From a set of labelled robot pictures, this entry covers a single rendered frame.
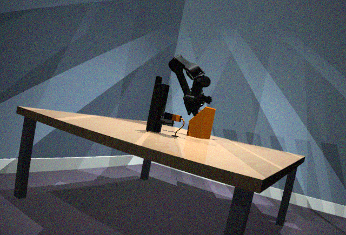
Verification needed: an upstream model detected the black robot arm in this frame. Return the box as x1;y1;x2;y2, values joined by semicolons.
169;55;212;104

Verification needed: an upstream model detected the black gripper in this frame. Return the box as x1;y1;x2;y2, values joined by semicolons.
184;86;205;116

